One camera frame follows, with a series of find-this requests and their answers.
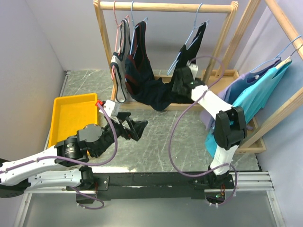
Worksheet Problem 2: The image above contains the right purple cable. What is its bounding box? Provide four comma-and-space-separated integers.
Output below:
167, 55, 238, 209

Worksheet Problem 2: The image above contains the purple cable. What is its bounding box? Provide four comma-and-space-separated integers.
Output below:
167, 55, 238, 209
0, 105, 119, 210

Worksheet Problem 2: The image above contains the turquoise shirt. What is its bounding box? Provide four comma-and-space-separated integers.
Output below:
204, 60, 292, 158

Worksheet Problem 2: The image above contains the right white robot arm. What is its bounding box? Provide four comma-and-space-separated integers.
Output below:
172, 66, 247, 188

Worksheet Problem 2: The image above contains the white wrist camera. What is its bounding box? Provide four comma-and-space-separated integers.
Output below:
187, 61, 198, 79
95, 100, 120, 118

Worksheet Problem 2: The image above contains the yellow plastic tray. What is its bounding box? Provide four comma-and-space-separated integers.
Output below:
48, 93, 98, 147

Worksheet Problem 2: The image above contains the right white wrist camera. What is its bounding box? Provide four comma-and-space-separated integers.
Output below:
187, 61, 198, 79

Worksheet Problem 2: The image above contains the blue hanger on right rack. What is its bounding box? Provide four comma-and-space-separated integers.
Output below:
250, 35, 302, 73

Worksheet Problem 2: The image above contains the wooden clothes rack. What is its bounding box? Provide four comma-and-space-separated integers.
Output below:
202, 0, 303, 157
93, 0, 239, 111

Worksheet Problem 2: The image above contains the purple shirt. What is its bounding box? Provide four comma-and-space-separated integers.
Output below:
199, 59, 282, 131

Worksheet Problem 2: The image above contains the black tank top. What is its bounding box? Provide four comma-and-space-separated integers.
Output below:
168, 22, 207, 104

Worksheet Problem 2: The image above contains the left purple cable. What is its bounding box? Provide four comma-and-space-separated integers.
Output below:
0, 105, 119, 210

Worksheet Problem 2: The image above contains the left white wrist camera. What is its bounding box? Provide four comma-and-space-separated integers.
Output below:
95, 100, 120, 118

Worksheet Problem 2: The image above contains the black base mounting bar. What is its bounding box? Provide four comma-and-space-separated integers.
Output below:
76, 172, 234, 201

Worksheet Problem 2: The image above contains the blue wire hanger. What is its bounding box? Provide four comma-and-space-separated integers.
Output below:
167, 3, 209, 75

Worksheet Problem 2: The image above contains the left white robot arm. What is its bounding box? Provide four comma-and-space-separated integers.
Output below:
0, 112, 148, 198

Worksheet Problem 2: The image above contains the pink wire hanger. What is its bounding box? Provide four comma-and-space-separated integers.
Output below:
110, 0, 130, 81

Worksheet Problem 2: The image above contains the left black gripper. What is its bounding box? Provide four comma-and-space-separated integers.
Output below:
94, 112, 148, 157

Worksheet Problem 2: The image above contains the white grey tank top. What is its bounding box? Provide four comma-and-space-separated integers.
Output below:
110, 18, 131, 104

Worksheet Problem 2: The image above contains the wooden hanger on right rack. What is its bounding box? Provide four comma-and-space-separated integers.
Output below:
276, 56, 292, 70

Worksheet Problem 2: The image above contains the blue hanger with navy top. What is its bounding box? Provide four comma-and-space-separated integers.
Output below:
130, 0, 137, 59

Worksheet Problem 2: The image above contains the navy red-trimmed tank top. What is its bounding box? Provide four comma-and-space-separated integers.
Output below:
125, 21, 172, 111

